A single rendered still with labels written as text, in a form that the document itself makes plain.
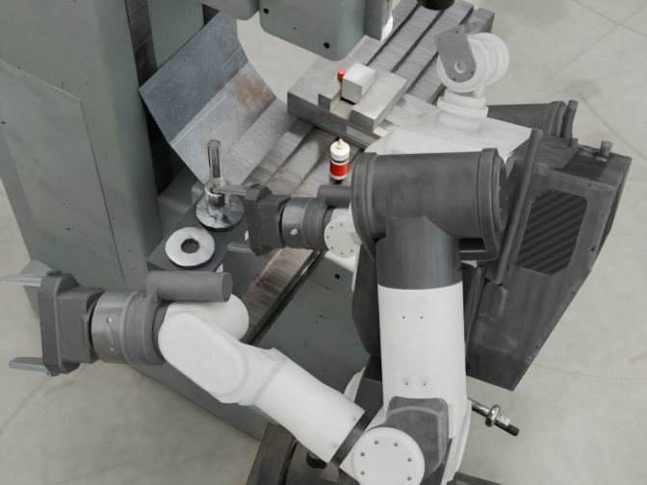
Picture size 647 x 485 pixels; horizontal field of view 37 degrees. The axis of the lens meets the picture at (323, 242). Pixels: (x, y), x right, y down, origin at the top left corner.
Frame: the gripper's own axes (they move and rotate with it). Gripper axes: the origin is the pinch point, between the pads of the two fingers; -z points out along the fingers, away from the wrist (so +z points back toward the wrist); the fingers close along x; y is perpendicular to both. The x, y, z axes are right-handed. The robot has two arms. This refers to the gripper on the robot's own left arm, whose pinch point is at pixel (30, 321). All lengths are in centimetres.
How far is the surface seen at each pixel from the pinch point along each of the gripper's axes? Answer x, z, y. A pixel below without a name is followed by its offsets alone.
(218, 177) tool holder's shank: 12, 0, -60
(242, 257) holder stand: -5, 0, -70
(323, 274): -14, 6, -104
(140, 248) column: -12, -47, -116
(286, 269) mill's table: -10, 4, -84
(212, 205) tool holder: 6, -3, -63
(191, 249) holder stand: -1, -6, -61
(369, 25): 38, 24, -76
